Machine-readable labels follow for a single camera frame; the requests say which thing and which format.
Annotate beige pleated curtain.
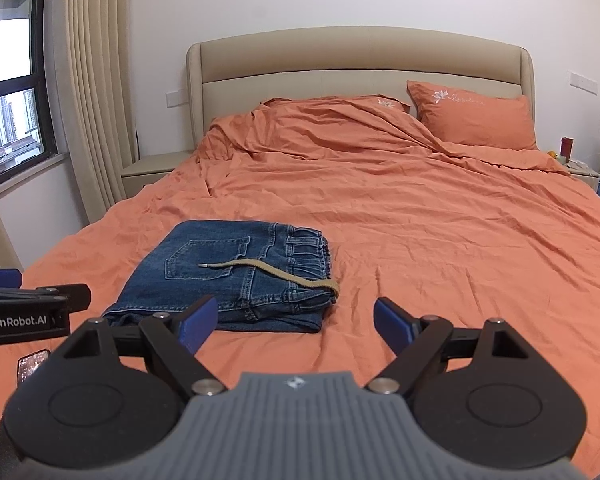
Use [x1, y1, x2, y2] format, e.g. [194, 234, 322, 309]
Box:
[61, 0, 142, 227]

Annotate smartphone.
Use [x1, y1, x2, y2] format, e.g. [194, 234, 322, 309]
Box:
[17, 348, 51, 389]

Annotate dark framed window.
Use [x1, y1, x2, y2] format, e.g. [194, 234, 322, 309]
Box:
[0, 0, 62, 188]

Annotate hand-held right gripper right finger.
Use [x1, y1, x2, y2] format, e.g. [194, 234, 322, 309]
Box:
[366, 296, 537, 402]

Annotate beige padded headboard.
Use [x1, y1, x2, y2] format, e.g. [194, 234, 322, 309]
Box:
[186, 26, 536, 153]

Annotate beige nightstand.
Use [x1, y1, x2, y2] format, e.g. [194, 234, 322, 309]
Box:
[562, 159, 600, 192]
[120, 150, 197, 202]

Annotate blue denim pants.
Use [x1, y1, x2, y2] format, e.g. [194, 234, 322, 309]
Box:
[101, 219, 341, 335]

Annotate orange embroidered pillow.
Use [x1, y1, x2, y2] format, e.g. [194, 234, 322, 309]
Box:
[259, 93, 412, 117]
[406, 79, 539, 152]

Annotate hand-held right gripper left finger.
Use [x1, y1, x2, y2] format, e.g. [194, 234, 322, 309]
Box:
[54, 295, 227, 402]

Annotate orange bed cover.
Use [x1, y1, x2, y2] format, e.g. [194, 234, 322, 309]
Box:
[0, 94, 600, 480]

